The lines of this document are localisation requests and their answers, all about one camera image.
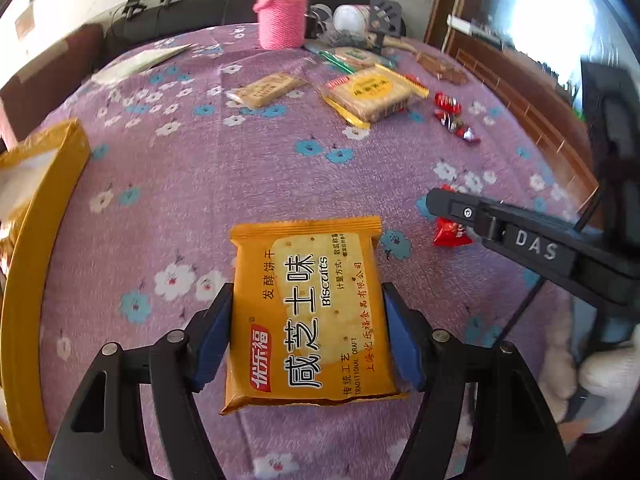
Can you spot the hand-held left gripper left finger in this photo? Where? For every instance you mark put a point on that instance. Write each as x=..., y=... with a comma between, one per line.
x=215, y=340

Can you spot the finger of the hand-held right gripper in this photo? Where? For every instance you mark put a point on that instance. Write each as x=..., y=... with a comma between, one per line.
x=500, y=232

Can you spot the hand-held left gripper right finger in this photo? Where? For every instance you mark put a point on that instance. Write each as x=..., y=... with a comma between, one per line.
x=405, y=345

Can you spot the orange biscuit packet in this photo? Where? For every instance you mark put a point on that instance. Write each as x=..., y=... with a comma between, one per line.
x=310, y=310

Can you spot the yellow cardboard box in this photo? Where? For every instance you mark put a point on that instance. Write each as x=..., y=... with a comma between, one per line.
x=55, y=170

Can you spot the person's right hand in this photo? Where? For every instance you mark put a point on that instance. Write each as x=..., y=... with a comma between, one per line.
x=612, y=385

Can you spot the dark candy with red ends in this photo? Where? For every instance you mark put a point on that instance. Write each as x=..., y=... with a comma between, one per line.
x=452, y=121

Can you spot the purple floral cloth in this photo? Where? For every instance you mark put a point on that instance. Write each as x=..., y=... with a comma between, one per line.
x=200, y=185

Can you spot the brown snack packet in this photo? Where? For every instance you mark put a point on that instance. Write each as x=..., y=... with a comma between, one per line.
x=442, y=69

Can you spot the pale yellow cracker packet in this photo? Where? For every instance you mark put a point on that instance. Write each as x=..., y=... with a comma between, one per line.
x=372, y=92

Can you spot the beige rolled item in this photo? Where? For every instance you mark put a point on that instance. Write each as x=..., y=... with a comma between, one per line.
x=397, y=44

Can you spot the green and white packet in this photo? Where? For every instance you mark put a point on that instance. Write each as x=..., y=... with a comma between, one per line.
x=352, y=56

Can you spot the small tan biscuit packet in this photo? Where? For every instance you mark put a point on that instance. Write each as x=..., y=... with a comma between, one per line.
x=265, y=90

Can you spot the clear plastic bag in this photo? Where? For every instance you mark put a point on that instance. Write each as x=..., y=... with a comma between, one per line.
x=320, y=15

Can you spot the white paper packet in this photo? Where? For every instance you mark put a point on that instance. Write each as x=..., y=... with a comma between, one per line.
x=135, y=62

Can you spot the pink knitted bottle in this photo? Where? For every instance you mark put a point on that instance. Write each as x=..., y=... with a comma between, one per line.
x=281, y=15

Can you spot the black sofa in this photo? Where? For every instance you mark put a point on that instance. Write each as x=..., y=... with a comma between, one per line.
x=200, y=10

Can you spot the wooden door frame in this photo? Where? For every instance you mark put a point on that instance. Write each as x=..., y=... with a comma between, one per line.
x=445, y=5

